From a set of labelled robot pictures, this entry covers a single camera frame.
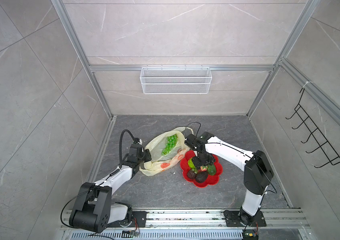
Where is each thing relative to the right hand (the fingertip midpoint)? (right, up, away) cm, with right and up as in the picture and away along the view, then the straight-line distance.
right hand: (203, 163), depth 85 cm
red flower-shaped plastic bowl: (+5, -9, 0) cm, 10 cm away
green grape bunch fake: (-18, +11, +15) cm, 26 cm away
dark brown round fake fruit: (-7, -6, -1) cm, 9 cm away
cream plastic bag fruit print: (-28, +11, +8) cm, 31 cm away
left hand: (-33, +8, +6) cm, 34 cm away
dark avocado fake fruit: (-1, -7, -2) cm, 7 cm away
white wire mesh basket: (-15, +54, +16) cm, 58 cm away
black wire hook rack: (+47, +9, -27) cm, 55 cm away
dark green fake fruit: (+5, -4, +1) cm, 6 cm away
